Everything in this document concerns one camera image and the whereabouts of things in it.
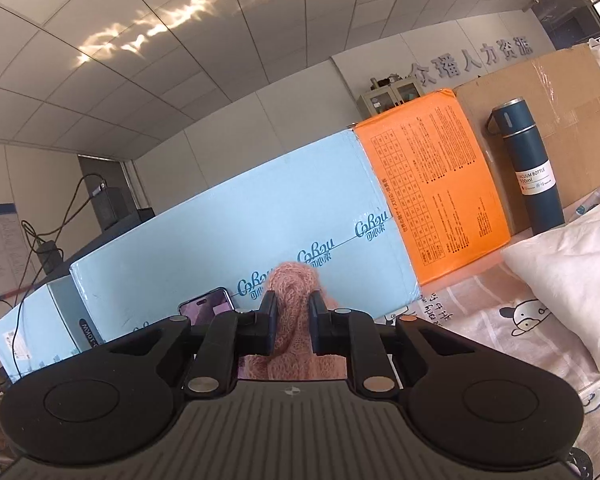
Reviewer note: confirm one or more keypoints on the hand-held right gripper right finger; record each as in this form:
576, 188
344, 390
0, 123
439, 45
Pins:
313, 315

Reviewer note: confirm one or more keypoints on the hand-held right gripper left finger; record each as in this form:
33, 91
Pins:
272, 312

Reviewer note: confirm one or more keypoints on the pink knitted sweater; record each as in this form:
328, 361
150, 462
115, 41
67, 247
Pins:
291, 285

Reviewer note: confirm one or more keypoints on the black smartphone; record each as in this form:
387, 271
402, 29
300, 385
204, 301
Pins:
205, 307

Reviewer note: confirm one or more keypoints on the large light blue cardboard box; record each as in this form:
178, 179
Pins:
230, 220

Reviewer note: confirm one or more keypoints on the cartoon printed blanket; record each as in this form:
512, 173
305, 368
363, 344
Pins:
480, 320

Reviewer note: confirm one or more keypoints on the black box device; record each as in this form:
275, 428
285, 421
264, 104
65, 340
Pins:
114, 207

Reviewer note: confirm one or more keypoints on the grey glass-door cabinet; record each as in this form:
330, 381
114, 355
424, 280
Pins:
387, 99

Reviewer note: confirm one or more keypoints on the black power adapter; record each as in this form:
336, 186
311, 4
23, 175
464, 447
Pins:
48, 256

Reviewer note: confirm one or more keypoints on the small light blue box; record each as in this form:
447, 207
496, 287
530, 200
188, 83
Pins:
25, 330

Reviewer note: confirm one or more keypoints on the white folded garment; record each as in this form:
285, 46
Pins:
570, 280

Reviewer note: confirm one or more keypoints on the dark blue vacuum bottle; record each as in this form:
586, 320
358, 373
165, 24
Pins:
535, 170

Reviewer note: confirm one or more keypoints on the brown cardboard box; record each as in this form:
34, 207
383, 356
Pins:
555, 110

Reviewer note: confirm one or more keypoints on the grey wall lettering sign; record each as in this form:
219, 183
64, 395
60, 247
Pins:
472, 57

